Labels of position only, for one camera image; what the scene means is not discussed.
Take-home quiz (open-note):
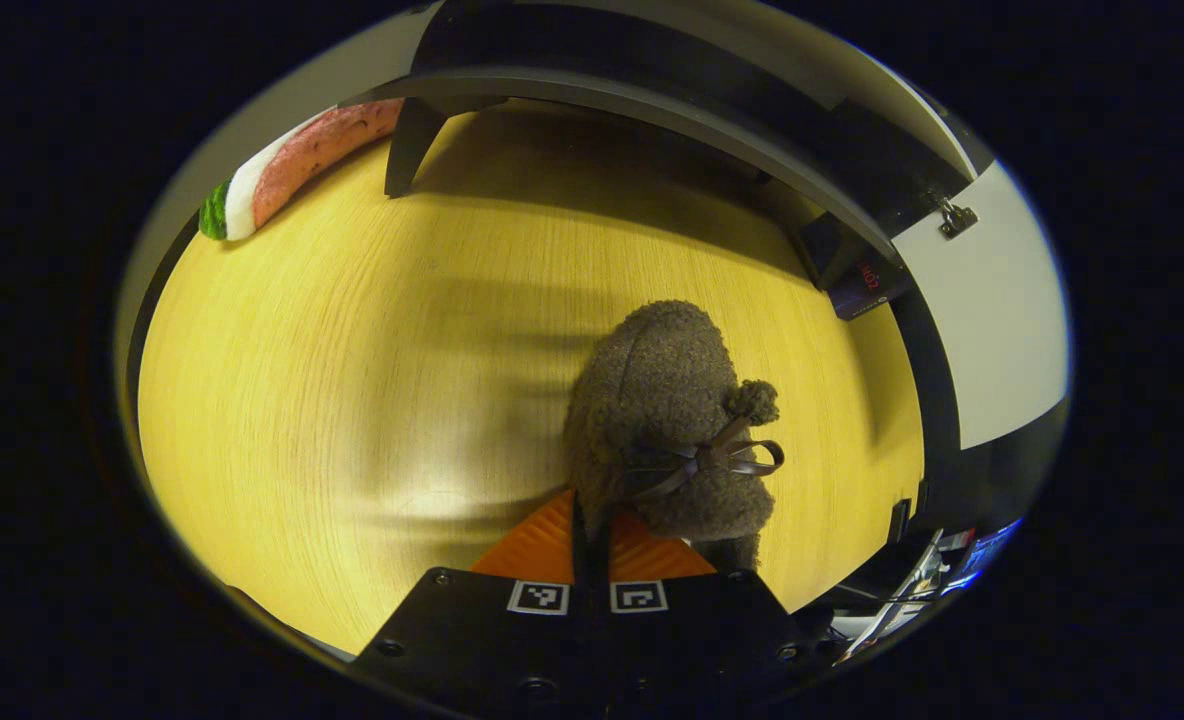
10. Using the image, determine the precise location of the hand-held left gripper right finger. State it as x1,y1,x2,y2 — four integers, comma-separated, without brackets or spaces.
588,508,823,717

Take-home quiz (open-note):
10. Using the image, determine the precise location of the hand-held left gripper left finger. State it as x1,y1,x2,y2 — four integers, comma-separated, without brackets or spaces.
352,488,593,717

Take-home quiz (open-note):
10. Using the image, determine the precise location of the brown fuzzy shoe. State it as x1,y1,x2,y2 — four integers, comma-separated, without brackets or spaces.
562,300,785,573

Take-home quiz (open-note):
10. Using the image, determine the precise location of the white and grey shoe cabinet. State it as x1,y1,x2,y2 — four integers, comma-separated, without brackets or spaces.
382,0,993,321

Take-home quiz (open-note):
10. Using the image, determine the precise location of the metal door hinge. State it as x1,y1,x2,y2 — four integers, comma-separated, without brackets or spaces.
937,198,980,239

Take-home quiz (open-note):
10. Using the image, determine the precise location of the dark book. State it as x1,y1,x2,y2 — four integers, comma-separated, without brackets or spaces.
825,250,915,321

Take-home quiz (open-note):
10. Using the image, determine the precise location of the watermelon slice plush toy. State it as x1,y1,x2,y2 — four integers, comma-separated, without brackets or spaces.
199,98,405,243

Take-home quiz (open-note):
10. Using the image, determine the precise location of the tangle of cables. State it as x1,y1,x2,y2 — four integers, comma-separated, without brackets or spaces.
832,498,1023,661

